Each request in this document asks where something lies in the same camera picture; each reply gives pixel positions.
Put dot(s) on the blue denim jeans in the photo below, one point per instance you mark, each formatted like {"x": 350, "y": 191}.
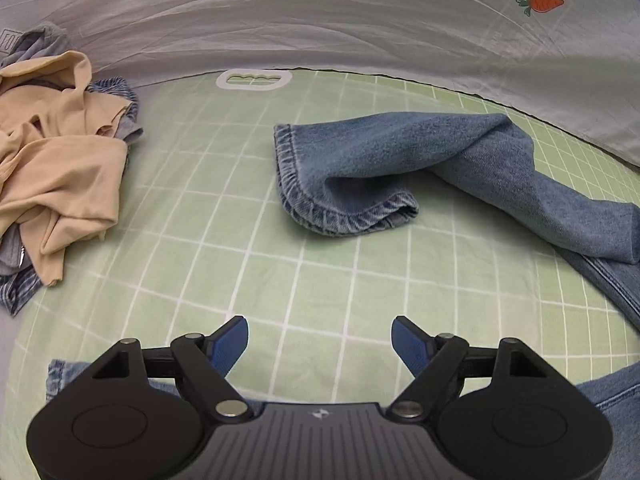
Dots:
{"x": 380, "y": 160}

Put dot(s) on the grey zip garment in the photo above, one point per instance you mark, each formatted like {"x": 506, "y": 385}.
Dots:
{"x": 42, "y": 40}

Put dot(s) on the grey printed bed sheet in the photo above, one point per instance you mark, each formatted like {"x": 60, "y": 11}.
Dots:
{"x": 310, "y": 15}

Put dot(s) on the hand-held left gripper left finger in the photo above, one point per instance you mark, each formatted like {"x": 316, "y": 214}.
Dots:
{"x": 231, "y": 347}

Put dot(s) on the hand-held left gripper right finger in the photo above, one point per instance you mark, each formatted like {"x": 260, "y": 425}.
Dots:
{"x": 407, "y": 347}

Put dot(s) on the beige hoodie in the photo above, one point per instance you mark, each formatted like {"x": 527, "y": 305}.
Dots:
{"x": 65, "y": 180}

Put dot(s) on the blue plaid shirt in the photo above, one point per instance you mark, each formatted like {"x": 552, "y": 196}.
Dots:
{"x": 122, "y": 91}

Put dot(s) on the green grid mat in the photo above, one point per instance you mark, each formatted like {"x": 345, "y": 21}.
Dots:
{"x": 225, "y": 220}

